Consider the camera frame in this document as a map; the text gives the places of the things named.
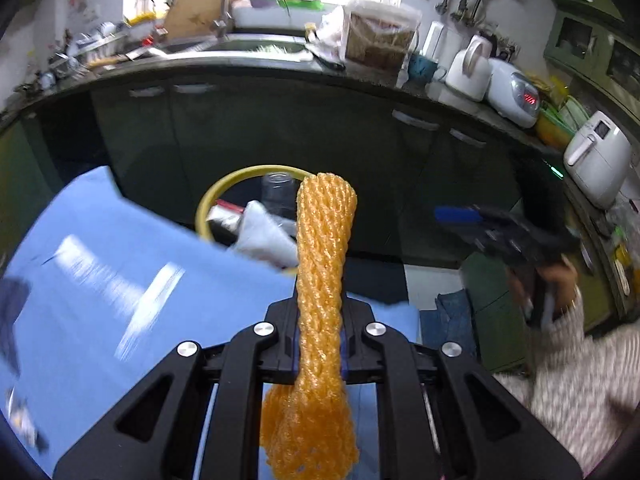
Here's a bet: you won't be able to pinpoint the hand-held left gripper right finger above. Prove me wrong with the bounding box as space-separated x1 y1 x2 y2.
340 299 583 480

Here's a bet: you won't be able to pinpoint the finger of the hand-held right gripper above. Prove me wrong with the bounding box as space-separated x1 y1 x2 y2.
434 206 488 226

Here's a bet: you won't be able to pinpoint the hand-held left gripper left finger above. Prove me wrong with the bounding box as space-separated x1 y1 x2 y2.
52 299 301 480

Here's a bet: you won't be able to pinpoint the orange foam fruit net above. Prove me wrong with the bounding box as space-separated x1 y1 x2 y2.
260 172 361 480

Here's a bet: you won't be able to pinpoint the yellow-rimmed waste bin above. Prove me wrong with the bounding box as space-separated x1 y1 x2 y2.
195 164 321 281

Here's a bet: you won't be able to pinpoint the person's right hand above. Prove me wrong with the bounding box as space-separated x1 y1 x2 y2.
507 255 581 327

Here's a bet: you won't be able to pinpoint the white crumpled paper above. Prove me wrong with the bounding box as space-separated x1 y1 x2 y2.
229 200 301 267

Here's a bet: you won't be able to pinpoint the blue denim trousers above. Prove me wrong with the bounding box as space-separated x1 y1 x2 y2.
434 287 478 358

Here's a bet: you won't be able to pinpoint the white air fryer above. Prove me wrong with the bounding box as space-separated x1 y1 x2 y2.
563 110 632 210

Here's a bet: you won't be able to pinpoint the yellow bowl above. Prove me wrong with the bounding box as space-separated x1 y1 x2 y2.
535 109 577 149

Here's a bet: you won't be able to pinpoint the red and white wrapper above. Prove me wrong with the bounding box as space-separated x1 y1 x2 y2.
207 199 247 228

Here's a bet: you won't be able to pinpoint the clear plastic cup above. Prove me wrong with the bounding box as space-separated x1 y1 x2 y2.
262 172 297 217

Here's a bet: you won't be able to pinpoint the white rice cooker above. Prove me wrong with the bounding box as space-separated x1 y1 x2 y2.
487 57 544 129

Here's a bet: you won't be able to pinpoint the white electric kettle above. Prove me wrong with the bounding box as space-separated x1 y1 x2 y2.
444 35 494 104

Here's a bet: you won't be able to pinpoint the teal mug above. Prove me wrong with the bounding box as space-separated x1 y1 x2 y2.
407 54 442 84

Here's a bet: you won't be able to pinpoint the white slim bottle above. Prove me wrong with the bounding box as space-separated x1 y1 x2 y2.
422 21 446 60

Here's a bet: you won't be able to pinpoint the dark kitchen base cabinet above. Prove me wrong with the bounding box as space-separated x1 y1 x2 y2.
0 77 566 273

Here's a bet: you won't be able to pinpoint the light blue table cover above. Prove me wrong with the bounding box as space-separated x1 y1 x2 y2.
0 165 421 480

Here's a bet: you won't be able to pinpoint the clear lidded storage container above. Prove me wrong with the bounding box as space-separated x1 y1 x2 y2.
342 0 422 74

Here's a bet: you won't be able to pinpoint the white plastic bag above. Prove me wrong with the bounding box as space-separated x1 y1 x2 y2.
304 6 347 67

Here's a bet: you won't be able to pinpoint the white plastic basin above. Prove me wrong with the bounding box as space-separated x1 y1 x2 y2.
232 0 342 32

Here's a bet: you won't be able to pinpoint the steel kitchen sink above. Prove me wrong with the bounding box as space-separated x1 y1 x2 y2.
155 35 313 63

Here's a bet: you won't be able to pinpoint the brown cardboard box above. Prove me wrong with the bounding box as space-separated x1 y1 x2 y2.
164 0 247 40

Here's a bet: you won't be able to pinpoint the metal dish rack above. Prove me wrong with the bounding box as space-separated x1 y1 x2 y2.
44 14 168 72

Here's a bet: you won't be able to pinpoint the green wall cabinet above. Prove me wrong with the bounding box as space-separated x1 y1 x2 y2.
545 0 640 128

